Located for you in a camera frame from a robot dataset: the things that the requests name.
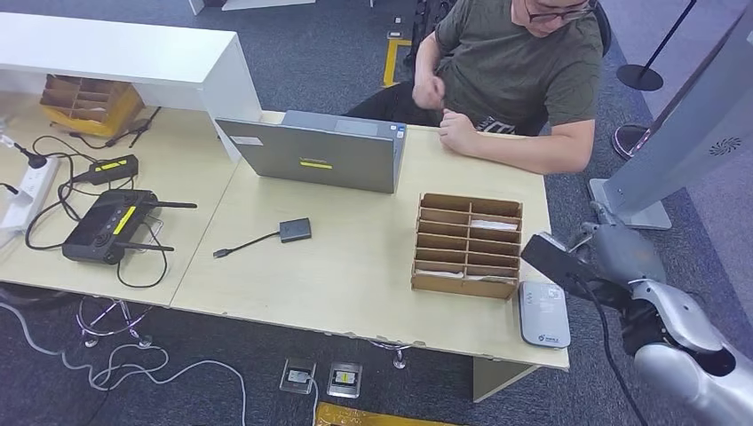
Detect person's right hand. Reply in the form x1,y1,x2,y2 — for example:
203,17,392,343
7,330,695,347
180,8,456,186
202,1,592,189
410,73,448,112

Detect person's left hand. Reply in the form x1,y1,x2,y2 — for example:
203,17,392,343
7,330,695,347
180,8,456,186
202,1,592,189
437,107,481,158

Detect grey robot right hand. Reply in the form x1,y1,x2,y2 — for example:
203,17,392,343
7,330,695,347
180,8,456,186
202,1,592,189
567,201,669,289

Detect person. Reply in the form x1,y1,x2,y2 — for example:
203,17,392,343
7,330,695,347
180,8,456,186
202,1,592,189
344,0,607,177

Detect grey card reader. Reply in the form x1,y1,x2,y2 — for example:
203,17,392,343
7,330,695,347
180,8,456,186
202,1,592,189
517,280,572,351

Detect brown cardboard card organizer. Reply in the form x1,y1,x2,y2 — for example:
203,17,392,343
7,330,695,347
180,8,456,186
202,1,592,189
410,193,524,301

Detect chrome stanchion base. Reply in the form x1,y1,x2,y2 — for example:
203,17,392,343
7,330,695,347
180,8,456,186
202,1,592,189
611,123,652,161

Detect grey laptop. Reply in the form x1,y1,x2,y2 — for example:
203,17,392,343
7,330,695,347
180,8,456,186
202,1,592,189
214,109,408,194

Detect grey kiosk stand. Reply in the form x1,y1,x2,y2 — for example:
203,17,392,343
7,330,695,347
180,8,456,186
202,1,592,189
588,3,753,232

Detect black office chair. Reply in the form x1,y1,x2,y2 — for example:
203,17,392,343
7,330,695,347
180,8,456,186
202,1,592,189
591,0,613,59

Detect beige desk leg panel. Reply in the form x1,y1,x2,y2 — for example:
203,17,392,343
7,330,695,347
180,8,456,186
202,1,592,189
472,357,541,404

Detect white furniture base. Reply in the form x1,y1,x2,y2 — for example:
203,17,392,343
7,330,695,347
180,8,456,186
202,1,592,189
187,0,319,16

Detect chrome desk foot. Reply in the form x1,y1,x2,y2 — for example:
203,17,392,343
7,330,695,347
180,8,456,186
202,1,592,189
369,340,413,371

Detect silver floor socket box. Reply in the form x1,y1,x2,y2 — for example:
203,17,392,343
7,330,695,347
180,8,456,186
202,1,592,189
327,361,364,400

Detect floor socket box with plug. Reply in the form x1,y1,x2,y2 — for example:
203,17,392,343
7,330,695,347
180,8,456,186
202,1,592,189
279,357,318,396

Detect black small tripod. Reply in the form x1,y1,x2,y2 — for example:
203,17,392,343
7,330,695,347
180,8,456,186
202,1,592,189
67,106,162,149

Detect white raised counter shelf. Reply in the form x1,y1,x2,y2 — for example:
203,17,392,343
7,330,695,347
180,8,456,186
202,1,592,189
0,10,264,163

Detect black power brick yellow label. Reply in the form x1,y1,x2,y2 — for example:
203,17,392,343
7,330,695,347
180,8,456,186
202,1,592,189
72,154,140,185

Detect cardboard organizer with yellow side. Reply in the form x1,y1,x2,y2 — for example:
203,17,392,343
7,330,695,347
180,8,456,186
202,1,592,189
38,74,146,139

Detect black remote controller with antennas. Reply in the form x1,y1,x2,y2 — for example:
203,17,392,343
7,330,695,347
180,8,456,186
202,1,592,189
61,187,199,265

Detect white power strip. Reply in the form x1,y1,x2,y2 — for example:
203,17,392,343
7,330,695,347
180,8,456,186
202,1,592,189
0,156,61,233

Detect chrome stool base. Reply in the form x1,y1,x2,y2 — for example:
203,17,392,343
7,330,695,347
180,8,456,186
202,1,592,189
75,295,155,349

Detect black cable chain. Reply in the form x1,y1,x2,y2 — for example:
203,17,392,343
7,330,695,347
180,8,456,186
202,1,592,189
402,0,457,67

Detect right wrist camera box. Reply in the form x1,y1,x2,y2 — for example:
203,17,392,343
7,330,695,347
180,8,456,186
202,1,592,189
520,232,598,296

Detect black stanchion post with base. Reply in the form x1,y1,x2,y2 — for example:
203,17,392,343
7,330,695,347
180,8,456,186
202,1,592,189
614,0,699,92

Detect black USB adapter with cable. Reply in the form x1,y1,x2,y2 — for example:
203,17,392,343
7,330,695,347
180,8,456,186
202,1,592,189
212,217,313,260

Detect white floor cable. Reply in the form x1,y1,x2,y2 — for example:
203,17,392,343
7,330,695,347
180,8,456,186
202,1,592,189
306,377,321,426

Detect grey floor cable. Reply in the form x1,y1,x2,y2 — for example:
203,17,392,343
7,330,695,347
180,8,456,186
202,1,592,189
0,301,249,426

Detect black looped cable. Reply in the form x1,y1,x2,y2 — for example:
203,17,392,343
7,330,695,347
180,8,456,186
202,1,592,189
115,219,170,290

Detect black power cable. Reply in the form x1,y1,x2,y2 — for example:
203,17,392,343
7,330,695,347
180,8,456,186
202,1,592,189
23,133,137,251

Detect black plug with cable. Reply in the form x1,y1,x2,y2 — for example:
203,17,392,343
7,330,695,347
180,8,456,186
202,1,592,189
10,139,48,170

